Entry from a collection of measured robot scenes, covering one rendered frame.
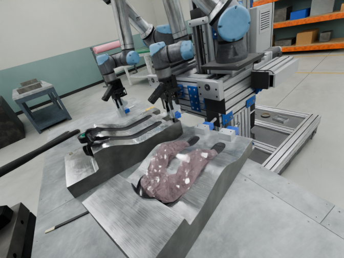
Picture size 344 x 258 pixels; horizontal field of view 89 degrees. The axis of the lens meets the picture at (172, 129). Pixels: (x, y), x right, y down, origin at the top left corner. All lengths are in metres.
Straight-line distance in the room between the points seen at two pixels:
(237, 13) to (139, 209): 0.70
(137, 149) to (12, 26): 6.73
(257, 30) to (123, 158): 1.10
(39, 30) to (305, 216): 7.27
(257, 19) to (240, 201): 1.09
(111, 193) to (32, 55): 6.80
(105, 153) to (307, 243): 0.62
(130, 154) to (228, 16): 0.63
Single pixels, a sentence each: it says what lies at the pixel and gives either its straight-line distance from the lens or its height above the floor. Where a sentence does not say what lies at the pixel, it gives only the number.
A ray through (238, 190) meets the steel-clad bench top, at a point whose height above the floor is 0.80.
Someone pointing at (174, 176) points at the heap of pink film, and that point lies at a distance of 0.50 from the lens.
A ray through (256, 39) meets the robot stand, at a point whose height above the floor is 1.05.
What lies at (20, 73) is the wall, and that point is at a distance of 7.15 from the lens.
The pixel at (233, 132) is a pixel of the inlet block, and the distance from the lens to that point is 0.66.
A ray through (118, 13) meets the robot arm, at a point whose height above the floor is 1.37.
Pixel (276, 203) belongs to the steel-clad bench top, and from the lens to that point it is 0.56.
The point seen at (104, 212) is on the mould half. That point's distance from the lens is 0.49.
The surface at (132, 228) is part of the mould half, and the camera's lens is 0.43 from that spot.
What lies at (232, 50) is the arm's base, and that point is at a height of 1.09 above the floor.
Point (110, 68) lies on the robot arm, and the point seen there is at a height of 1.12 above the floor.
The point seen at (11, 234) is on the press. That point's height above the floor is 0.79.
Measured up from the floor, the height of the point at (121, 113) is 0.83.
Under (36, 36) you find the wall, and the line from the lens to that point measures 7.25.
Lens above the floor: 1.25
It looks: 30 degrees down
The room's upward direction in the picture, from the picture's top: 15 degrees counter-clockwise
